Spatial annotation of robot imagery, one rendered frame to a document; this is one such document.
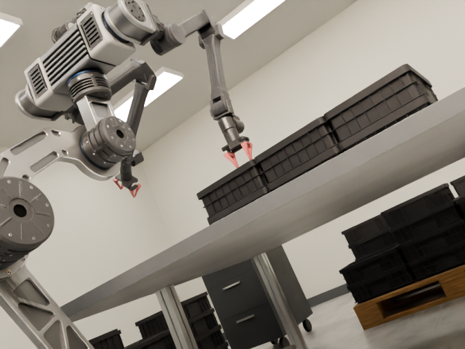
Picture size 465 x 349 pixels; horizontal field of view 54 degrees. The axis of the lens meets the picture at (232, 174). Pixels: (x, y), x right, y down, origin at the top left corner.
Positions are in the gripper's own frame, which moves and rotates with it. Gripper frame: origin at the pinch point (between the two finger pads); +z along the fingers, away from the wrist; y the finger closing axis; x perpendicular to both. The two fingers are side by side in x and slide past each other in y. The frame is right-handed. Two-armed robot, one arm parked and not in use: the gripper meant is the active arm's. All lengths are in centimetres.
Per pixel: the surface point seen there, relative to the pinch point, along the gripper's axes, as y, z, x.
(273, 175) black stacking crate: -11.9, 11.6, 9.0
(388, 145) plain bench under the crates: -55, 28, 65
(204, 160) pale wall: 187, -120, -348
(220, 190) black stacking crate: 11.1, 6.3, 6.2
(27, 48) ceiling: 152, -182, -75
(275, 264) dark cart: 79, 38, -172
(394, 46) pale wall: -74, -115, -335
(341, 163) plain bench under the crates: -45, 27, 64
